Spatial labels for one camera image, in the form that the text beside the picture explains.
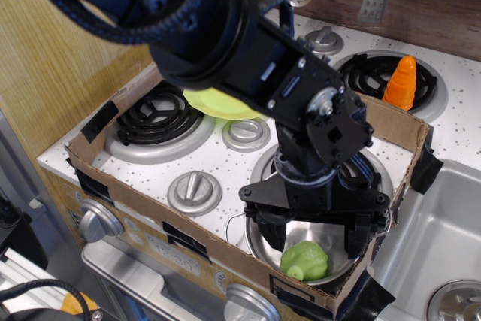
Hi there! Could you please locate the orange object bottom left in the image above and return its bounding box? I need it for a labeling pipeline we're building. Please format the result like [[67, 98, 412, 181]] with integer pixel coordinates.
[[60, 292, 98, 315]]

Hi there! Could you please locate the stainless steel pot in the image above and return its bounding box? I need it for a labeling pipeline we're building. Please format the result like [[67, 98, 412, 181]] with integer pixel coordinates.
[[224, 170, 392, 286]]

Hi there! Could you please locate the green toy broccoli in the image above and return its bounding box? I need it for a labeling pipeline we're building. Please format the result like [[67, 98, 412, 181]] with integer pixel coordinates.
[[280, 241, 328, 282]]

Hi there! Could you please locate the grey back stove knob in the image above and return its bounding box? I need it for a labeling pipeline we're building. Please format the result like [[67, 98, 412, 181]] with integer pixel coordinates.
[[304, 26, 344, 56]]

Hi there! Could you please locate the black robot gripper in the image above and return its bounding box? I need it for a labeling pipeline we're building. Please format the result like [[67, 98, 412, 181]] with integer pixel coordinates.
[[239, 151, 389, 259]]

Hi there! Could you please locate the brown cardboard fence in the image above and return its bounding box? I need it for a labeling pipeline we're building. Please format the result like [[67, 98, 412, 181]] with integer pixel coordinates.
[[64, 63, 445, 318]]

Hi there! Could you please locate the front left black burner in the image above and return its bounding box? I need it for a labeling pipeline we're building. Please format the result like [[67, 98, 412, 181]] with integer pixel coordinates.
[[104, 82, 216, 165]]

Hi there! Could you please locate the grey front stove knob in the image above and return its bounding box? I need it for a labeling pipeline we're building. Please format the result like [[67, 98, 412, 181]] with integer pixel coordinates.
[[167, 171, 222, 217]]

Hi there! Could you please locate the orange cone toy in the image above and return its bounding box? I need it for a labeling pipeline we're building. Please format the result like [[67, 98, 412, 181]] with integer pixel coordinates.
[[382, 56, 416, 111]]

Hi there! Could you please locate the black cable bottom left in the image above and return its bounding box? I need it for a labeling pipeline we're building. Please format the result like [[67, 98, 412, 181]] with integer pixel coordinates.
[[0, 279, 91, 321]]

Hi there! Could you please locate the silver oven knob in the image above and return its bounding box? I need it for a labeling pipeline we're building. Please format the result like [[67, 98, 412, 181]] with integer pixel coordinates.
[[79, 199, 124, 243], [223, 283, 281, 321]]

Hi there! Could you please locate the silver oven door handle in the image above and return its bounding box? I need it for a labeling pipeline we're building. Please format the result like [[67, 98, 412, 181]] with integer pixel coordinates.
[[82, 241, 198, 320]]

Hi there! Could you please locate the metal sink drain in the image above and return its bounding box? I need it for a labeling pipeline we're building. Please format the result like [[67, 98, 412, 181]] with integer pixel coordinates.
[[426, 280, 480, 321]]

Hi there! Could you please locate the hanging metal slotted spatula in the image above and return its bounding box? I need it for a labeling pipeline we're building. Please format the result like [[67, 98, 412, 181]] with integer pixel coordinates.
[[358, 0, 389, 25]]

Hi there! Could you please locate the silver right oven knob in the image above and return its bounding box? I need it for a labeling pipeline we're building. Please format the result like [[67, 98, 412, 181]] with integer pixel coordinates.
[[223, 283, 281, 321]]

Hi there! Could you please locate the grey stove knob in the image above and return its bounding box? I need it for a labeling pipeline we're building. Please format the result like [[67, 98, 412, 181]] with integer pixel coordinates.
[[304, 26, 344, 56], [167, 171, 222, 217], [222, 118, 271, 153]]

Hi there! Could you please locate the grey centre stove knob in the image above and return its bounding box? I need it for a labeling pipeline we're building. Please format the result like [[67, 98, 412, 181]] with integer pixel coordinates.
[[222, 118, 271, 153]]

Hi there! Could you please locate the yellow-green plastic plate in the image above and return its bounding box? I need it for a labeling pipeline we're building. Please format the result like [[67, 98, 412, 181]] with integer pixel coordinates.
[[183, 88, 261, 120]]

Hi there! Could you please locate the grey sink basin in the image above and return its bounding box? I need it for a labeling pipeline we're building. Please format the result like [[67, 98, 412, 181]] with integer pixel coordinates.
[[372, 160, 480, 320]]

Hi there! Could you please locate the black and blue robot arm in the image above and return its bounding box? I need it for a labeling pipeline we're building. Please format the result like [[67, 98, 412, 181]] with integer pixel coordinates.
[[50, 0, 388, 257]]

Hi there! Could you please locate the back right black burner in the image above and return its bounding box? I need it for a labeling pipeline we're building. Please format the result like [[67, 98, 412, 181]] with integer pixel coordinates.
[[333, 50, 448, 123]]

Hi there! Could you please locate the silver left oven knob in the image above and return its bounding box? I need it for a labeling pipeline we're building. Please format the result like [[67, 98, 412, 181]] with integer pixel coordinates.
[[79, 199, 124, 243]]

